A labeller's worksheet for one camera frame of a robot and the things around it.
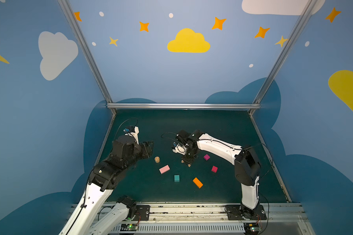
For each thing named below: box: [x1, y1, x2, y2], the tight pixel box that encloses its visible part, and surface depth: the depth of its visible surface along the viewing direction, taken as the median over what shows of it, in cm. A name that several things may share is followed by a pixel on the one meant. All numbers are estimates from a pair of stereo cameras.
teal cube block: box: [174, 174, 180, 183], surface depth 86 cm
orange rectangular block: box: [192, 176, 204, 189], surface depth 86 cm
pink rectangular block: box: [158, 164, 171, 175], surface depth 91 cm
